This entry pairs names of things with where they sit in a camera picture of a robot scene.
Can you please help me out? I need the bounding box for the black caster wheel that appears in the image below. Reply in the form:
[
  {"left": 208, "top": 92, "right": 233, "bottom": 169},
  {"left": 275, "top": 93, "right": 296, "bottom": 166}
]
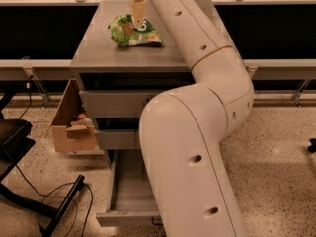
[{"left": 308, "top": 138, "right": 316, "bottom": 153}]

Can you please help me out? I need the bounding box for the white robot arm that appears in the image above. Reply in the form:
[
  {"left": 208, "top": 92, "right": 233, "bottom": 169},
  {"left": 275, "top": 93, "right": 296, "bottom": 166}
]
[{"left": 139, "top": 0, "right": 254, "bottom": 237}]

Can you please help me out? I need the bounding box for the grey top drawer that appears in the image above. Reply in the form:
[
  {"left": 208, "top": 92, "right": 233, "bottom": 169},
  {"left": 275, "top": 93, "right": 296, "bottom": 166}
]
[{"left": 80, "top": 90, "right": 159, "bottom": 118}]

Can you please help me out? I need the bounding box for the black chair base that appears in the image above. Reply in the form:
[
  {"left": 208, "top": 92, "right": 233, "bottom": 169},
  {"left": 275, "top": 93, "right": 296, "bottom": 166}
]
[{"left": 0, "top": 95, "right": 91, "bottom": 237}]

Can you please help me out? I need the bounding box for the grey drawer cabinet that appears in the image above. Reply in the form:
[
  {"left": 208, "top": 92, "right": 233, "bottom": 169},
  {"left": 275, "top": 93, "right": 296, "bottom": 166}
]
[{"left": 70, "top": 0, "right": 247, "bottom": 168}]

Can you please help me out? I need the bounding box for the black floor cable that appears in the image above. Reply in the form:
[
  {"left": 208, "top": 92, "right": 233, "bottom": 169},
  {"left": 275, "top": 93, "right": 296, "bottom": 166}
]
[{"left": 15, "top": 165, "right": 95, "bottom": 237}]

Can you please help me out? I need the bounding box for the green rice chip bag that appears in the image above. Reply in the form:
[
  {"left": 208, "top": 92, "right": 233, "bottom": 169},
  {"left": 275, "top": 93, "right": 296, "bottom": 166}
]
[{"left": 108, "top": 14, "right": 162, "bottom": 47}]

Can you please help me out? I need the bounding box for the grey middle drawer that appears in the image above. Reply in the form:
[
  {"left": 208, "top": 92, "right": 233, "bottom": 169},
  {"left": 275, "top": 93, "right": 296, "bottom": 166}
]
[{"left": 95, "top": 129, "right": 140, "bottom": 150}]

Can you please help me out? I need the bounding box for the grey bottom drawer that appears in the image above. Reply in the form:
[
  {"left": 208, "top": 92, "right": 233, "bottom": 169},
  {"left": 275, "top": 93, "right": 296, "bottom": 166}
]
[{"left": 96, "top": 150, "right": 162, "bottom": 227}]

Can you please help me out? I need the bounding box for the grey drawer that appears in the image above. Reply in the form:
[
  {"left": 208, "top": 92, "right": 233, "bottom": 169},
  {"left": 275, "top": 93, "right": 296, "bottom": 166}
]
[
  {"left": 80, "top": 90, "right": 159, "bottom": 118},
  {"left": 95, "top": 129, "right": 140, "bottom": 150},
  {"left": 96, "top": 150, "right": 162, "bottom": 227}
]

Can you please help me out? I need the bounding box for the brown cardboard box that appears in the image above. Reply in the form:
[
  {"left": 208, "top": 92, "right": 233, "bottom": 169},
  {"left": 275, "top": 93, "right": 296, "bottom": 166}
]
[{"left": 51, "top": 79, "right": 97, "bottom": 153}]

